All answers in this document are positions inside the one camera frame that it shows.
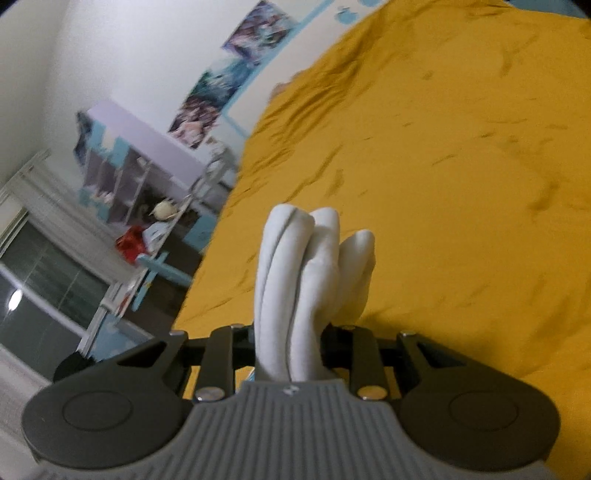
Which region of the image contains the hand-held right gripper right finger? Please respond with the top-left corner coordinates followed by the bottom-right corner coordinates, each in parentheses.
top-left (318, 324), bottom-right (459, 402)

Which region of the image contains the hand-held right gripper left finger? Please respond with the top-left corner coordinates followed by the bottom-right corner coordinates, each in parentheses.
top-left (115, 324), bottom-right (257, 403)

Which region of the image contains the white small garment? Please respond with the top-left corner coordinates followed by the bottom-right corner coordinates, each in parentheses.
top-left (252, 205), bottom-right (376, 385)

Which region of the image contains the light blue shelf board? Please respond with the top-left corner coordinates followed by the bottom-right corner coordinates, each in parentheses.
top-left (135, 253), bottom-right (193, 288)

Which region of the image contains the red toy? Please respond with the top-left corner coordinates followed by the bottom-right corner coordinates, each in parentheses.
top-left (115, 225), bottom-right (149, 265)

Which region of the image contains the grey metal rack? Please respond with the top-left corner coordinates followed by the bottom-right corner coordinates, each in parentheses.
top-left (159, 141), bottom-right (239, 250)

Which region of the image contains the glass window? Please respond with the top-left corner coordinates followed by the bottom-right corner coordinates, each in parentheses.
top-left (0, 207), bottom-right (118, 367)

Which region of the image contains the mustard yellow bed sheet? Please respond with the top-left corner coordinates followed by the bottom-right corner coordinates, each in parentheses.
top-left (172, 0), bottom-right (591, 403)

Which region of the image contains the lilac cubby shelf unit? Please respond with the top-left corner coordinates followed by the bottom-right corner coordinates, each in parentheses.
top-left (73, 98), bottom-right (237, 228)

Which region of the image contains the white curtain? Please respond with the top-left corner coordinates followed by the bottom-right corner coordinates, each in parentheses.
top-left (0, 148), bottom-right (114, 282)

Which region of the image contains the pink figure wall poster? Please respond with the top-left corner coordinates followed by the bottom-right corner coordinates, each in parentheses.
top-left (167, 96), bottom-right (221, 151)

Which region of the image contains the teal figure wall poster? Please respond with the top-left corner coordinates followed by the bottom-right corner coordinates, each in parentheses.
top-left (186, 56), bottom-right (260, 112)

